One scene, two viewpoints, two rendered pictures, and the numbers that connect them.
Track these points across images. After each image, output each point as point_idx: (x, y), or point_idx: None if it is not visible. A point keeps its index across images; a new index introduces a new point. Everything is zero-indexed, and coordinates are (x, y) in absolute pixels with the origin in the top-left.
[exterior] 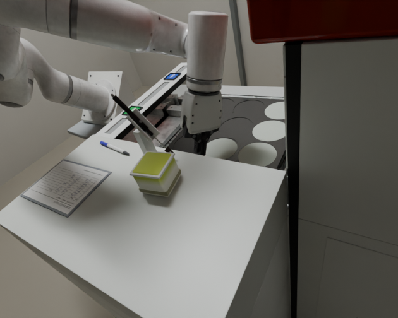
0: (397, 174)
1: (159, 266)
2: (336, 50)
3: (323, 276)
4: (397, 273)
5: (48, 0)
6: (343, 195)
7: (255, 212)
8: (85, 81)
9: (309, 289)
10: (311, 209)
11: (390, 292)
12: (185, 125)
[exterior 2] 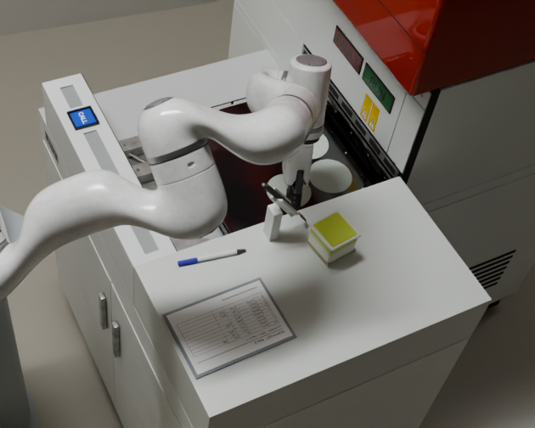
0: (470, 142)
1: (417, 292)
2: (457, 88)
3: None
4: (456, 214)
5: (310, 124)
6: (436, 172)
7: (419, 217)
8: None
9: None
10: None
11: (447, 236)
12: (298, 180)
